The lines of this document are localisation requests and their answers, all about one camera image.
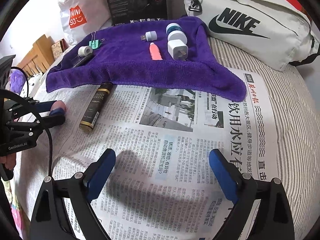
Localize pink jar with blue lid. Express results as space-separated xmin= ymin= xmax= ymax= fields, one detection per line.
xmin=49 ymin=100 xmax=66 ymax=115

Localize black gold perfume bottle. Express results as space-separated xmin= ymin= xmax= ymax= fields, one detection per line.
xmin=79 ymin=82 xmax=113 ymax=132

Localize black Horizon case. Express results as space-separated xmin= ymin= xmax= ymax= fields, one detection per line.
xmin=71 ymin=53 xmax=94 ymax=68

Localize white tape roll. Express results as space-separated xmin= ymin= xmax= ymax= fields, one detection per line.
xmin=78 ymin=46 xmax=93 ymax=57

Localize teal binder clip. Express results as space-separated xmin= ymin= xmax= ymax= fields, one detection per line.
xmin=89 ymin=31 xmax=105 ymax=50

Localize pink tube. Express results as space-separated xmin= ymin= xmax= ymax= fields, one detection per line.
xmin=149 ymin=42 xmax=163 ymax=60

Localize small white USB adapter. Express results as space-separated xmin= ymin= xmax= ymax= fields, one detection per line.
xmin=140 ymin=31 xmax=157 ymax=42

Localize white charger plug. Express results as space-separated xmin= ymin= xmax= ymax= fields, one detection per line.
xmin=167 ymin=40 xmax=188 ymax=61

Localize white blue bottle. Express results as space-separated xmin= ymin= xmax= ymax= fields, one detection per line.
xmin=166 ymin=23 xmax=188 ymax=44

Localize person's left hand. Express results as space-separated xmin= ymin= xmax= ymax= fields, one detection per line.
xmin=0 ymin=153 xmax=16 ymax=171

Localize wooden rack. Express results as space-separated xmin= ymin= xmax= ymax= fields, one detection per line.
xmin=17 ymin=35 xmax=55 ymax=77

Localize brown patterned book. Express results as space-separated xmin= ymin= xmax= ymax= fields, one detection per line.
xmin=51 ymin=38 xmax=69 ymax=60

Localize white Miniso plastic bag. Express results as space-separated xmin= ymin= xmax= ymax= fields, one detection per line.
xmin=58 ymin=0 xmax=110 ymax=45

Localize newspaper sheet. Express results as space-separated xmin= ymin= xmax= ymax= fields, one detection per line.
xmin=35 ymin=69 xmax=278 ymax=239

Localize striped bed sheet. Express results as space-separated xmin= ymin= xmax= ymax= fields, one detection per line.
xmin=208 ymin=37 xmax=319 ymax=239

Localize black headset box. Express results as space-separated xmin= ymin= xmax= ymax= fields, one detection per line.
xmin=107 ymin=0 xmax=168 ymax=25

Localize purple towel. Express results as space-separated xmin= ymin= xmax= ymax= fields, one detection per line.
xmin=46 ymin=16 xmax=246 ymax=102

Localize grey Nike waist bag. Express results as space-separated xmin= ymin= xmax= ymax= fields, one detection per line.
xmin=184 ymin=0 xmax=319 ymax=71

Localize left black cable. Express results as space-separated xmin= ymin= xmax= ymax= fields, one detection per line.
xmin=0 ymin=66 xmax=54 ymax=178

